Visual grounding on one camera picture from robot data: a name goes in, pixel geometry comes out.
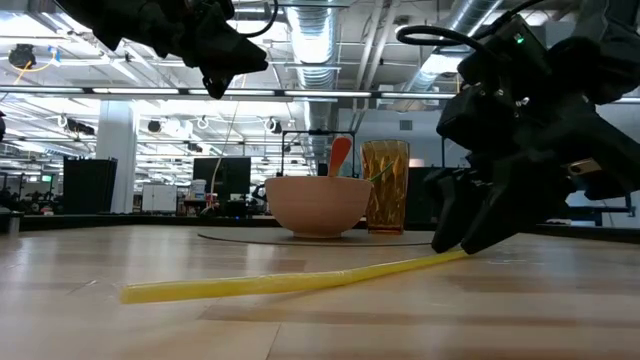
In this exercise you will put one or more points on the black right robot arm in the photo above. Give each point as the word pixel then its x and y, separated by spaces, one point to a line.
pixel 610 60

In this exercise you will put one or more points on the tall black cabinet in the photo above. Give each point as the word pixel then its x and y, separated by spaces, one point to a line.
pixel 90 185

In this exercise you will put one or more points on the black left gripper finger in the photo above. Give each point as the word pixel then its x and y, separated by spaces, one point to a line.
pixel 242 55

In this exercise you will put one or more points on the black screen on stand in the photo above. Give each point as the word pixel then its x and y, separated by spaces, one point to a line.
pixel 222 177

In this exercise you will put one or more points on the black metal table frame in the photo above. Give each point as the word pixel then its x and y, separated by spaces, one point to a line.
pixel 125 221

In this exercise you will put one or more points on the amber ribbed glass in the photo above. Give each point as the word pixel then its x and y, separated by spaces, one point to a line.
pixel 387 200

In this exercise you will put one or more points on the white low cabinet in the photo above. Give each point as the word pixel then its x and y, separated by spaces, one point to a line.
pixel 159 197

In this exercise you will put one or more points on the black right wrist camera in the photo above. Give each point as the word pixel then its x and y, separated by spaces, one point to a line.
pixel 505 55

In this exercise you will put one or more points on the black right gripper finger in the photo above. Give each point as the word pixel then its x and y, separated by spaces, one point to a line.
pixel 505 210
pixel 452 210

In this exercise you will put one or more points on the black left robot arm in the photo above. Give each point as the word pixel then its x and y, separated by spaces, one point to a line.
pixel 115 20

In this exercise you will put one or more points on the white pillar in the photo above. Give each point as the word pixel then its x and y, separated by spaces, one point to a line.
pixel 116 155

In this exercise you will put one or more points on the round grey mat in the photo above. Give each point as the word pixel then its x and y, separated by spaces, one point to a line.
pixel 250 236

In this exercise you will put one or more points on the terracotta bowl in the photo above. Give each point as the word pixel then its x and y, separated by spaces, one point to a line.
pixel 317 205

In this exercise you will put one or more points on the long ceiling light strip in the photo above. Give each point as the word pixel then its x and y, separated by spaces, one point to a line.
pixel 135 91

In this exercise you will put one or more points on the white bucket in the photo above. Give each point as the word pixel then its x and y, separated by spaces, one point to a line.
pixel 198 189

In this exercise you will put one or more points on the silver ribbed ventilation duct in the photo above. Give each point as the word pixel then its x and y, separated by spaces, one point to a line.
pixel 312 40

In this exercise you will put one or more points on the black ceiling device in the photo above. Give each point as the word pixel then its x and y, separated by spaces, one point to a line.
pixel 21 55

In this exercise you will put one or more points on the yellow straw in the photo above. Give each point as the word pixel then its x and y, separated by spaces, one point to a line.
pixel 260 285

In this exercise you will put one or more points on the silver smooth ventilation duct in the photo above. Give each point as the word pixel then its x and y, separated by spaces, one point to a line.
pixel 450 20

